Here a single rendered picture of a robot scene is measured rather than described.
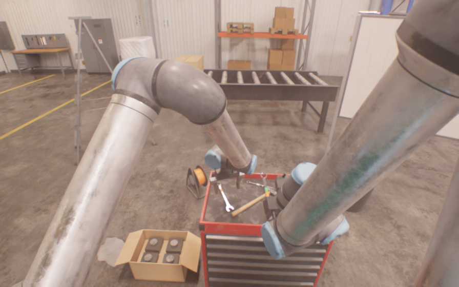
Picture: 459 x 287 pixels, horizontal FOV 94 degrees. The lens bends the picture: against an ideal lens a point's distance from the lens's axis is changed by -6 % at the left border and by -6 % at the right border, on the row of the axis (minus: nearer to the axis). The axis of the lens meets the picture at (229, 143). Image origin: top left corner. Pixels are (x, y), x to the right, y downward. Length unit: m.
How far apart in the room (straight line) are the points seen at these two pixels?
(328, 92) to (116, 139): 4.01
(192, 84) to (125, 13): 9.25
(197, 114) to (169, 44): 8.73
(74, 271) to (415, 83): 0.61
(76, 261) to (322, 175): 0.49
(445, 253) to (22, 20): 12.16
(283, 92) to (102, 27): 7.09
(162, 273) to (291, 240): 1.67
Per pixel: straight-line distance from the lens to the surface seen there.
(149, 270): 2.14
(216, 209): 1.39
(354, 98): 3.27
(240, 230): 1.29
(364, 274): 2.48
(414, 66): 0.28
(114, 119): 0.55
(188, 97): 0.52
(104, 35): 9.54
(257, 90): 4.01
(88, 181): 0.54
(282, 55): 7.88
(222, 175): 1.25
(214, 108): 0.55
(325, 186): 0.39
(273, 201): 0.84
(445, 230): 0.47
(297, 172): 0.68
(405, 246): 2.91
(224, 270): 1.55
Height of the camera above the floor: 1.89
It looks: 29 degrees down
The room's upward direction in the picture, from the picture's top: 1 degrees clockwise
